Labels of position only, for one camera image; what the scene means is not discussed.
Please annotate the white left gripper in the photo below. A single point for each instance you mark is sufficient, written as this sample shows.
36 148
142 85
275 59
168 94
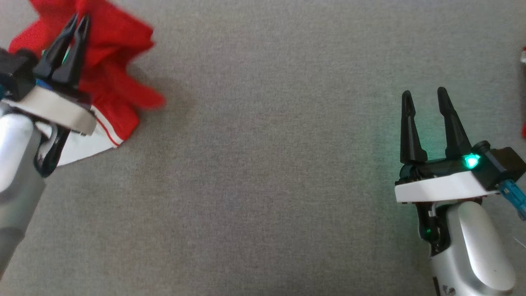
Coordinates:
61 109

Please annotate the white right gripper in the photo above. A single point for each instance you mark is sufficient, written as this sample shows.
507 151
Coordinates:
435 187

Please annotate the red jersey with white sleeves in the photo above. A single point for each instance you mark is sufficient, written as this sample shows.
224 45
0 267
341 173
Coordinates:
119 70

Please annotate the red shorts with white stripe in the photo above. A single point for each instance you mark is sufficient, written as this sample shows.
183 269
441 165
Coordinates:
524 123

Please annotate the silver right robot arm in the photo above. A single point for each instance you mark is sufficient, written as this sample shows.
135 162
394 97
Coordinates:
472 250

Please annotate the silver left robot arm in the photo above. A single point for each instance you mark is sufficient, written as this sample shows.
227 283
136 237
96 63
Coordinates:
16 185

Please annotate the large grey sofa seat cushion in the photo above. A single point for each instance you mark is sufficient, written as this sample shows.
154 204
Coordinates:
267 164

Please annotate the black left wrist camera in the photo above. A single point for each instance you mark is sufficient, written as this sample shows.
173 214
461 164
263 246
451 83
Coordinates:
16 74

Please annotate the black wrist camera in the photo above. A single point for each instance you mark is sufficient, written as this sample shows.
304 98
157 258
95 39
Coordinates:
501 164
16 74

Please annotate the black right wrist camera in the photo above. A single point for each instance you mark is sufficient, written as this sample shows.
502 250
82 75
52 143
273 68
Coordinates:
501 164

